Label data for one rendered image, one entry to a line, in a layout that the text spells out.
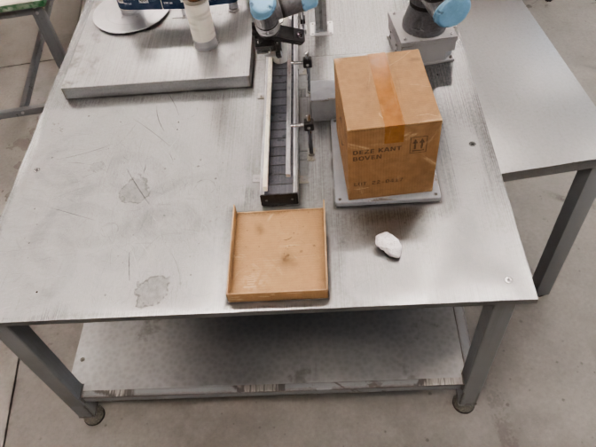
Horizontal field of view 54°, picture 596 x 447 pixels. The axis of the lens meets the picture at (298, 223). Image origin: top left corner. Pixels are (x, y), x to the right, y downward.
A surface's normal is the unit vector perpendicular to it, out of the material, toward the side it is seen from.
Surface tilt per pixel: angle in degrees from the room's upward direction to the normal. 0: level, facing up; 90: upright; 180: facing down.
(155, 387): 0
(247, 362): 1
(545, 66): 0
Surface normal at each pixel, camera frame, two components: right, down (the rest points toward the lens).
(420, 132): 0.07, 0.78
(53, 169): -0.08, -0.62
